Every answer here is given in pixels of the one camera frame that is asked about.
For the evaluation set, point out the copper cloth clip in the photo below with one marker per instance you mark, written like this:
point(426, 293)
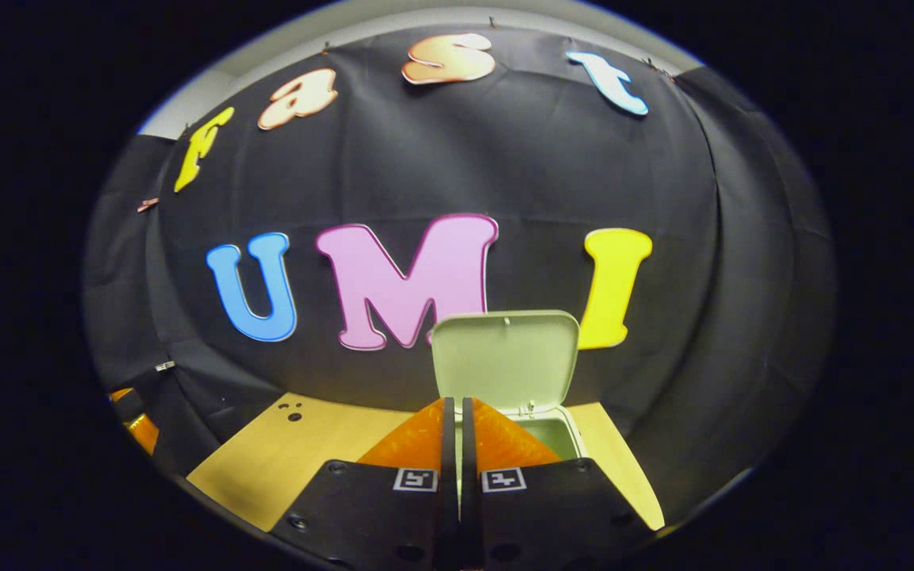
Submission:
point(147, 205)

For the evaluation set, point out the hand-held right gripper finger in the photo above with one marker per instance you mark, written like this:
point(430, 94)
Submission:
point(467, 476)
point(449, 476)

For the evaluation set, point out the black backdrop cloth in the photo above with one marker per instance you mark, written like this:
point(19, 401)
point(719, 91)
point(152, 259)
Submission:
point(544, 159)

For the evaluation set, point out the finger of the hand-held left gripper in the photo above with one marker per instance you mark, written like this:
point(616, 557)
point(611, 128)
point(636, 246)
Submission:
point(128, 406)
point(144, 434)

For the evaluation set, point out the pale green desktop garbage bin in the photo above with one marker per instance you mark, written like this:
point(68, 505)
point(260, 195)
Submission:
point(505, 361)

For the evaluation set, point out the wooden desktop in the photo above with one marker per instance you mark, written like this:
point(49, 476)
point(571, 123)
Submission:
point(290, 460)

